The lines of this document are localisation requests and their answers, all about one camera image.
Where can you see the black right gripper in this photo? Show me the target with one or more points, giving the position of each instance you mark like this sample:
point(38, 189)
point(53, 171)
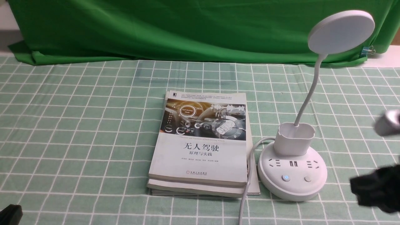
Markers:
point(378, 189)

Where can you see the white desk lamp with sockets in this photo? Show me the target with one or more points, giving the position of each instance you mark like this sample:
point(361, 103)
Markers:
point(289, 167)

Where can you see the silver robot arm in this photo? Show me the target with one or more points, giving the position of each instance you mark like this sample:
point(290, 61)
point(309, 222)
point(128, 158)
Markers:
point(388, 125)

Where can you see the blue binder clip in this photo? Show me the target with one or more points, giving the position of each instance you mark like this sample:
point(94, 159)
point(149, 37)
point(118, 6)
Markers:
point(367, 51)

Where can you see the top book self-driving cover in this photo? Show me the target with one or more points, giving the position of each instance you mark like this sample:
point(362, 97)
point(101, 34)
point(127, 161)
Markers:
point(200, 150)

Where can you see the green backdrop cloth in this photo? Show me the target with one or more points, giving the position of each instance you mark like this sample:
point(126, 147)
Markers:
point(230, 31)

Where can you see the bottom book under stack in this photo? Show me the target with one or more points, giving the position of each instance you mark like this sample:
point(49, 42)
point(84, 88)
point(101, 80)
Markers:
point(200, 190)

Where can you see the green checkered tablecloth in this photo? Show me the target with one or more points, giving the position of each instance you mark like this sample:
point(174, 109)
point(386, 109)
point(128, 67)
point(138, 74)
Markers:
point(77, 139)

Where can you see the black object bottom left corner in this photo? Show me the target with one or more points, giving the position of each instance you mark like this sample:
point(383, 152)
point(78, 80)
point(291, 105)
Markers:
point(11, 215)

